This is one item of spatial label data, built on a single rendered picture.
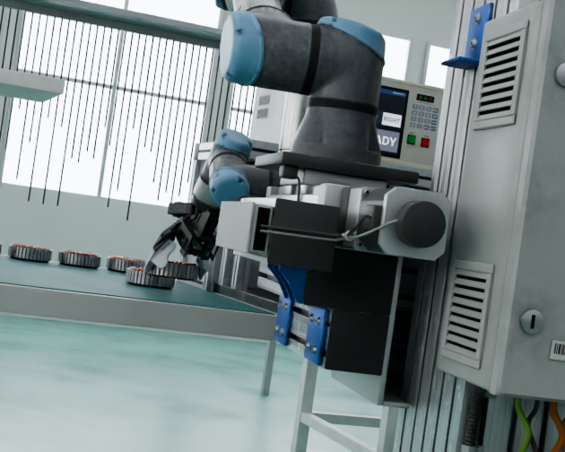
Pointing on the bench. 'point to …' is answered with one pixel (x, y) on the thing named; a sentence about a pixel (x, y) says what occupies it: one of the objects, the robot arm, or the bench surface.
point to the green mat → (98, 282)
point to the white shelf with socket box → (20, 84)
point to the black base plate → (259, 297)
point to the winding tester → (264, 123)
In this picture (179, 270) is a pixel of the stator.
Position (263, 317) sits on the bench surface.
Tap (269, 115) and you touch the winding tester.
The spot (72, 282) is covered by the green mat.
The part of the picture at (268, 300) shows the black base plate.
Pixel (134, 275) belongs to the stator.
